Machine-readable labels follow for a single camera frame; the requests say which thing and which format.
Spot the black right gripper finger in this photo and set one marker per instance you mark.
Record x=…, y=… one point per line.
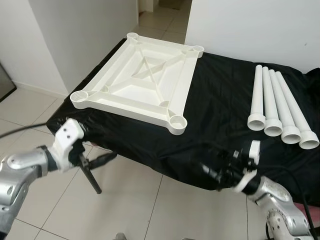
x=211, y=172
x=220, y=152

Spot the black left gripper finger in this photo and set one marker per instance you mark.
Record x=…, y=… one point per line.
x=105, y=159

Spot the white plastic children table top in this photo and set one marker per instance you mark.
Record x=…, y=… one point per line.
x=125, y=97

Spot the white plastic table leg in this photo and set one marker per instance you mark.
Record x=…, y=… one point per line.
x=281, y=100
x=294, y=105
x=269, y=100
x=257, y=95

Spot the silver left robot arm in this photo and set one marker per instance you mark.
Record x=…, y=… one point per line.
x=20, y=167

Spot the black metal folding table leg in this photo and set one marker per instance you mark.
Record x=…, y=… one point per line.
x=94, y=180

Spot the black cloth table cover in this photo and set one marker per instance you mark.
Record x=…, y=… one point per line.
x=220, y=100

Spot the grey robot right foot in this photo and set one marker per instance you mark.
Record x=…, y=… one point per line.
x=188, y=238

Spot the grey robot foot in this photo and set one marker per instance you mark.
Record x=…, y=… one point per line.
x=188, y=238
x=118, y=236

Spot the grey robot left foot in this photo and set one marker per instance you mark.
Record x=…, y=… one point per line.
x=118, y=236

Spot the pink round stool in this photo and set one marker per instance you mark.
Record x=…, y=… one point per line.
x=307, y=207

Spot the dark grey appliance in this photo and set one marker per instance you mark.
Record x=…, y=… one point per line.
x=6, y=82

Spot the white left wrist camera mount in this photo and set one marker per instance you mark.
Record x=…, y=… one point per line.
x=67, y=137

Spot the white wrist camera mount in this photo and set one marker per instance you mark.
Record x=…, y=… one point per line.
x=254, y=150
x=67, y=137

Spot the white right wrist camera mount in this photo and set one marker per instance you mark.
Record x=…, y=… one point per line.
x=254, y=150

